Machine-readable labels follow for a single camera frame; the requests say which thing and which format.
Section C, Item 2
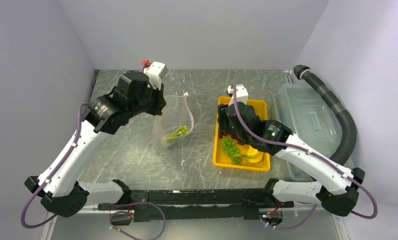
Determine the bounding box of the yellow plastic tray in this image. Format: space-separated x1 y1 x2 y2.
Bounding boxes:
212 96 271 172

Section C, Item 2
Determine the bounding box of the yellow banana bunch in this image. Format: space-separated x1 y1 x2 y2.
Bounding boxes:
242 146 264 164

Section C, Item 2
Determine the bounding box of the clear zip top bag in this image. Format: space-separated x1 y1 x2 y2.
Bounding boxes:
152 92 195 154

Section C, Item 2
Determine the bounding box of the celery stalk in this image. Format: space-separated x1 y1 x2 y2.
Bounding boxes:
164 125 191 145

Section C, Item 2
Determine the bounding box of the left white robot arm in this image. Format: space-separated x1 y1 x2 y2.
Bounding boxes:
25 70 166 218

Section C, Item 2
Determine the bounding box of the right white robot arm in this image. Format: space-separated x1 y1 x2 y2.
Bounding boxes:
217 102 365 217

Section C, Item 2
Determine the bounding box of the dark red grape bunch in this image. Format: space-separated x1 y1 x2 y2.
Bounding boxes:
218 132 245 146

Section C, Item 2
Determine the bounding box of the green grape bunch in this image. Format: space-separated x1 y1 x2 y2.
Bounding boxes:
221 137 242 165

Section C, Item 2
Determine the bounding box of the clear plastic storage box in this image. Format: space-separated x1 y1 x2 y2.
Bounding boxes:
273 82 354 181

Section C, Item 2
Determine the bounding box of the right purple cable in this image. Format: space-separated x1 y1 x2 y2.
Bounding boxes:
231 84 379 231

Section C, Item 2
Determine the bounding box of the purple cable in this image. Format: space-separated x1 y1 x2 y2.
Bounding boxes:
231 84 379 231
20 102 167 240

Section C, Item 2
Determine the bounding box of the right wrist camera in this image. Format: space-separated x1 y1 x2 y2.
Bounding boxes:
226 84 249 106

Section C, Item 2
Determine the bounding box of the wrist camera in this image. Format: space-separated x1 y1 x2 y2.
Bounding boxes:
226 84 249 106
141 60 168 90

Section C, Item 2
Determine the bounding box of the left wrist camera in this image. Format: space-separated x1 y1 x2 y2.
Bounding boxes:
141 60 168 90

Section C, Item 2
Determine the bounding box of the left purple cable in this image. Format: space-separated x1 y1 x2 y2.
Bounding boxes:
20 102 167 240

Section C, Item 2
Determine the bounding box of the black corrugated hose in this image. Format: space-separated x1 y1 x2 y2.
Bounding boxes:
293 64 358 167

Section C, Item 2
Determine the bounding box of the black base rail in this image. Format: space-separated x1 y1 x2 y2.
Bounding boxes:
97 188 294 223

